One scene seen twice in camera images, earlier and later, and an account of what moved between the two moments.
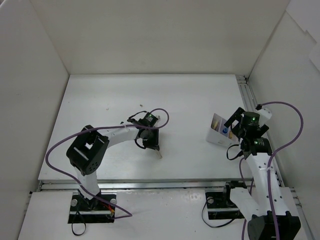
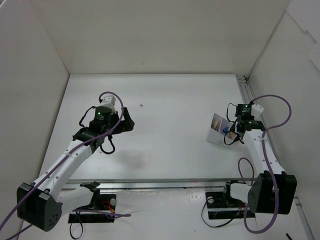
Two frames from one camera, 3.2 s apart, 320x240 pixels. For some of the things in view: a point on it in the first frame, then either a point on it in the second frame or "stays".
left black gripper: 152,144 to 124,121
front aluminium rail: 110,186 stays
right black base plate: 220,205 stays
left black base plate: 96,210 stays
